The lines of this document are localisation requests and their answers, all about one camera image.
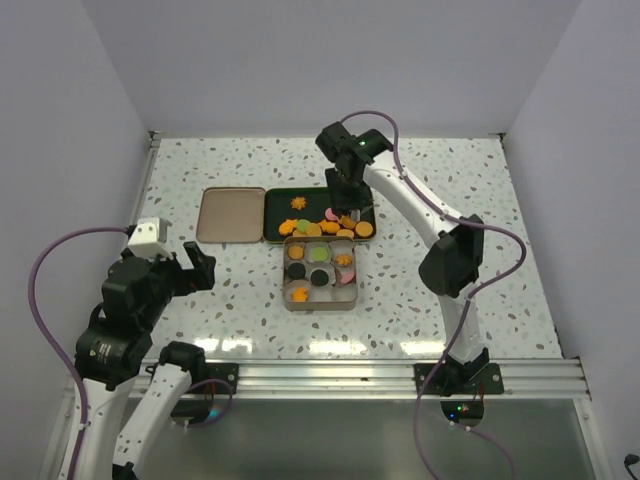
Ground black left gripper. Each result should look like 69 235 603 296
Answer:
140 239 215 327

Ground metal tongs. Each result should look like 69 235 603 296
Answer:
337 204 375 222

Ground orange swirl star cookie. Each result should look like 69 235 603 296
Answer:
290 197 307 211

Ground gold tin lid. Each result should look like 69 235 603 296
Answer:
196 187 266 244

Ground green macaron cookie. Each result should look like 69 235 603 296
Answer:
311 246 330 262

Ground orange round flower cookie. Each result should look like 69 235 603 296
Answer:
287 244 305 260

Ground gold cookie tin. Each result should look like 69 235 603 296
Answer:
281 235 360 313

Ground black sandwich cookie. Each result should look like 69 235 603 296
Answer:
310 269 330 287
287 262 306 280

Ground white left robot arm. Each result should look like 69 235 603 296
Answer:
58 242 216 479

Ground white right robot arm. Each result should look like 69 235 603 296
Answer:
315 122 489 393

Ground orange flower shaped cookie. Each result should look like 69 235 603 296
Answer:
339 215 357 229

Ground tan dotted cookie right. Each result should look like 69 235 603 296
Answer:
354 221 374 238

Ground tan dotted round cookie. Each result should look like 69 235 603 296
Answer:
305 223 323 237

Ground green cookie under black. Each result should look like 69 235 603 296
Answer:
296 219 310 233

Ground dark green tray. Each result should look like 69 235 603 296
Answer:
263 187 377 244

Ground white paper cupcake liners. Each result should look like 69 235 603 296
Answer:
284 241 357 304

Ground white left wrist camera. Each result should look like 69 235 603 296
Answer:
127 217 172 260

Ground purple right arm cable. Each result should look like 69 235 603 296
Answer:
341 108 529 480

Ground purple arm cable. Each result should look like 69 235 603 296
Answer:
27 226 137 480
341 108 529 480

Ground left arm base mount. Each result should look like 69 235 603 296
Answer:
198 362 240 398

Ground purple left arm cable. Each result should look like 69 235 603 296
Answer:
27 226 137 480

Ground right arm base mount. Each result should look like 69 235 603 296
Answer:
424 363 505 397

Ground aluminium front rail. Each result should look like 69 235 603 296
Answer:
64 355 591 401

